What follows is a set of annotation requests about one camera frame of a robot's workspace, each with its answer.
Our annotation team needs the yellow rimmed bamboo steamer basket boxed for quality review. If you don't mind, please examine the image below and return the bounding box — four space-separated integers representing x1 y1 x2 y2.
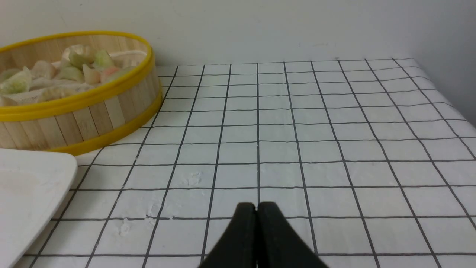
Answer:
0 31 162 156

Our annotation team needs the green dumpling in steamer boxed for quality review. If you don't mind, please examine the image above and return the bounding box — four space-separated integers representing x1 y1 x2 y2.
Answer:
93 50 115 71

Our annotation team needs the white steamer liner cloth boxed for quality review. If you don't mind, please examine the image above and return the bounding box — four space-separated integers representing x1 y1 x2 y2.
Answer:
0 44 145 107

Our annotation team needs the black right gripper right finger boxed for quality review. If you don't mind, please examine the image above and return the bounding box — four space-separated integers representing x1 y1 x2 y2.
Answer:
257 202 328 268

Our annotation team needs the white black grid tablecloth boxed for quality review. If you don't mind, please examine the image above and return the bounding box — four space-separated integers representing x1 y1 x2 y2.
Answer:
16 59 476 268

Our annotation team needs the white square plate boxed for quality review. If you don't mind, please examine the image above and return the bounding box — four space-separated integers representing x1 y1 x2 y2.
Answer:
0 148 78 268

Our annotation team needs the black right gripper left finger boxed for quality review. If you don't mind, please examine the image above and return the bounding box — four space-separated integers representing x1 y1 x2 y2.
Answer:
199 202 257 268

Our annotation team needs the pink dumpling in steamer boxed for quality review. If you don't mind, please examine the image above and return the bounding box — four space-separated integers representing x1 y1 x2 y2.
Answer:
100 66 121 83

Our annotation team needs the pale dumpling in steamer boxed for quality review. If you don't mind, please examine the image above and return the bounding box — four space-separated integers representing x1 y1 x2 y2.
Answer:
0 67 32 95

